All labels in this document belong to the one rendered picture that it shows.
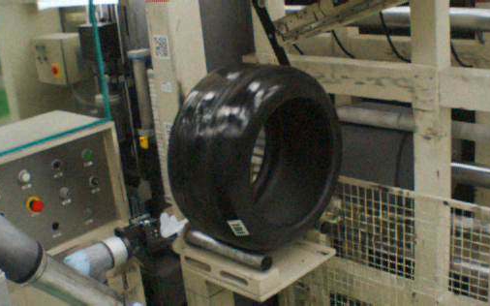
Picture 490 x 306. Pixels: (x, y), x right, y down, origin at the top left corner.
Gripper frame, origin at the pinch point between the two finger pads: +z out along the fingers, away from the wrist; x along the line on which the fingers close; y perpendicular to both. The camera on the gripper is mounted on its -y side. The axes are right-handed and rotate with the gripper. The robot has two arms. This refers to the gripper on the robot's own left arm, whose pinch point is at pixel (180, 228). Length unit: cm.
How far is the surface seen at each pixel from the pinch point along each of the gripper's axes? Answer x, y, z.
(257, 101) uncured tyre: -10.5, 30.7, 23.7
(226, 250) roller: 4.9, -16.7, 19.8
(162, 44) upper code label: 32, 44, 27
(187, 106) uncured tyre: 9.9, 29.2, 16.2
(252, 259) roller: -6.1, -16.5, 19.9
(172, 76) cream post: 29, 34, 27
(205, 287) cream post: 27, -41, 28
